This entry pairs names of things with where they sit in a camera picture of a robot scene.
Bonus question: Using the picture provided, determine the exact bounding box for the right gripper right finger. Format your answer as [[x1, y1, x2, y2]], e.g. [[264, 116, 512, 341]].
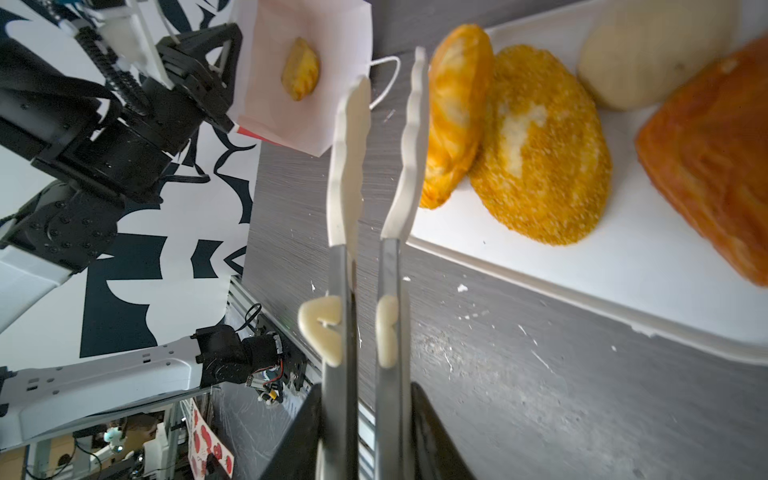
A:
[[374, 47, 429, 479]]

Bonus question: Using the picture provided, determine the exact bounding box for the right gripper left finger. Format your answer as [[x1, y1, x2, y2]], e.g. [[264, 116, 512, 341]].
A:
[[298, 76, 371, 479]]

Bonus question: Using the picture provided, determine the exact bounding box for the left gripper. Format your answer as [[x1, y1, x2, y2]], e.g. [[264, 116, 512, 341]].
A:
[[29, 24, 242, 203]]

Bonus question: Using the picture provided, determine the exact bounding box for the red white paper bag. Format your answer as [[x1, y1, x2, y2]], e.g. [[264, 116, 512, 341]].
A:
[[229, 0, 377, 157]]

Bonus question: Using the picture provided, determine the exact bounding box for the yellow oval fake bread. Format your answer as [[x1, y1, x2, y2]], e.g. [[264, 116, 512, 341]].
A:
[[469, 45, 612, 246]]

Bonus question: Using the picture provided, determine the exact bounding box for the yellow twisted ring bread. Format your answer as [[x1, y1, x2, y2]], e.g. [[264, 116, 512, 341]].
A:
[[420, 24, 494, 209]]

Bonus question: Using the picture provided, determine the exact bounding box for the white steamed bun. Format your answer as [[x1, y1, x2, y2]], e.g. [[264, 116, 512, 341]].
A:
[[577, 1, 740, 111]]

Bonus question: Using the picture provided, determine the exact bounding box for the orange croissant fake bread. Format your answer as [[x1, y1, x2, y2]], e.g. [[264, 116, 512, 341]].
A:
[[635, 37, 767, 287]]

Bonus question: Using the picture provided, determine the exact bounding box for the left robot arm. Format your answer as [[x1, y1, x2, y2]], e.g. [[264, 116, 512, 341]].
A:
[[1, 24, 242, 327]]

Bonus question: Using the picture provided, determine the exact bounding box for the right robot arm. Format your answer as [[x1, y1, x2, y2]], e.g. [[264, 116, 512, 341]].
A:
[[1, 48, 429, 479]]

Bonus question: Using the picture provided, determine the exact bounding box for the small yellow fake bread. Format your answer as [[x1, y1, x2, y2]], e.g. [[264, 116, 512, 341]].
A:
[[281, 37, 321, 101]]

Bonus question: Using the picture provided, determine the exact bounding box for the white plastic tray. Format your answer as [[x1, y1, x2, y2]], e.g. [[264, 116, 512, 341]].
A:
[[408, 1, 767, 366]]

